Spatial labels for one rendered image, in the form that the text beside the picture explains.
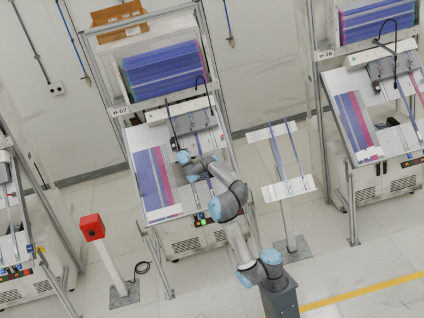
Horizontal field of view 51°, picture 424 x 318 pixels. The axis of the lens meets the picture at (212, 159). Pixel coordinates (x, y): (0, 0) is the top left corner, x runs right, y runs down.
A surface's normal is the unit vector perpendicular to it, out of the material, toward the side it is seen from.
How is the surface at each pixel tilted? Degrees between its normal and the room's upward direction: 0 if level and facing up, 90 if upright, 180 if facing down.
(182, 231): 90
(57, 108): 90
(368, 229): 0
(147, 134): 42
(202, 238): 90
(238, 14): 90
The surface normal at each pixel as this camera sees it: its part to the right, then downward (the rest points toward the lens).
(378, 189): 0.17, 0.51
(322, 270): -0.21, -0.81
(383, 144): -0.04, -0.22
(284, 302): 0.44, 0.42
